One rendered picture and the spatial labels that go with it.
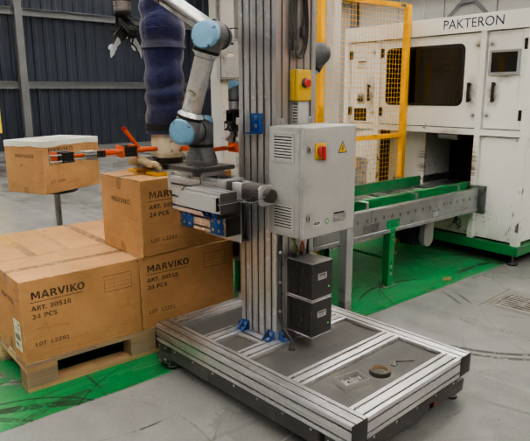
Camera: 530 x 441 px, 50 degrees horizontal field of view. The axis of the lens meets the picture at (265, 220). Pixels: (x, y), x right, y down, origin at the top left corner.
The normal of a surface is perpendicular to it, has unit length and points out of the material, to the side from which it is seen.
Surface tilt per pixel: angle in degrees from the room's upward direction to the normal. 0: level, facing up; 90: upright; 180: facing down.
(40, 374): 90
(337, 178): 90
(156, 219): 90
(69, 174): 90
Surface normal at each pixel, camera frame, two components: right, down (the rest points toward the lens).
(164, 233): 0.69, 0.15
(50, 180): 0.90, 0.09
